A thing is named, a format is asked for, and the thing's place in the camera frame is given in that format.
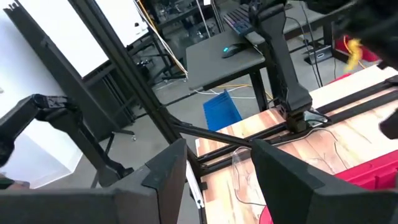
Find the black device on desk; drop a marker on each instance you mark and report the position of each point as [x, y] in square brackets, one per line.
[237, 18]

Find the red clamp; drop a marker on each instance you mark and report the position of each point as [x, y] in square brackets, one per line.
[340, 77]

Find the large red plastic bin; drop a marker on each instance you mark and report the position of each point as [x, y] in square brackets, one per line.
[367, 174]

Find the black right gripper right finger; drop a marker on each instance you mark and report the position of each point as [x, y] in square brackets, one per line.
[311, 207]

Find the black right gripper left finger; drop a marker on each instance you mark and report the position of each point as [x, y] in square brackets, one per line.
[93, 207]

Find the blue plastic bin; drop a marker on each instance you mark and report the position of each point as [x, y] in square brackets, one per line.
[222, 112]

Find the silver metal bracket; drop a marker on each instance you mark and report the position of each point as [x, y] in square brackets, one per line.
[194, 186]

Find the small red basket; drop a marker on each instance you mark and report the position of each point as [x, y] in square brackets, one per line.
[370, 53]

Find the grey floor box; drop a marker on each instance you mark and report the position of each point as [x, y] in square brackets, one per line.
[320, 54]

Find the black background table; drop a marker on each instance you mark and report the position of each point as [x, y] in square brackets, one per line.
[174, 12]

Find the black computer mouse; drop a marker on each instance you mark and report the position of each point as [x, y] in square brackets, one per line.
[233, 50]

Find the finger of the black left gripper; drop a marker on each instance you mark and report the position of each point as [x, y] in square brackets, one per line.
[390, 124]

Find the grey desk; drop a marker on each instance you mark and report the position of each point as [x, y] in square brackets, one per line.
[211, 65]

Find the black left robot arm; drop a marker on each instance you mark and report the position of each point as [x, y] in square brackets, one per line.
[280, 62]

